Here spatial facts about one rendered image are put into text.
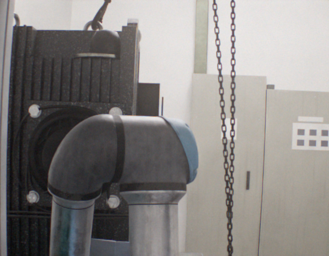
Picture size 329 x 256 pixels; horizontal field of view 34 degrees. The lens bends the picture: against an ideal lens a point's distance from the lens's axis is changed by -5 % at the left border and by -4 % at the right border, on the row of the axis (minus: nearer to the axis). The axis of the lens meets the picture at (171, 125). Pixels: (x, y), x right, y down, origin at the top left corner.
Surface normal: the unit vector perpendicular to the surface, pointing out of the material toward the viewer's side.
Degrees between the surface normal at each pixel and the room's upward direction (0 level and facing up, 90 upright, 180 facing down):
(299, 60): 90
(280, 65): 90
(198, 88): 90
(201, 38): 90
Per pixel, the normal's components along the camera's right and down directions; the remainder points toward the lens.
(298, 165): -0.11, 0.00
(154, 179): 0.06, -0.15
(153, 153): 0.24, -0.04
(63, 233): -0.18, 0.32
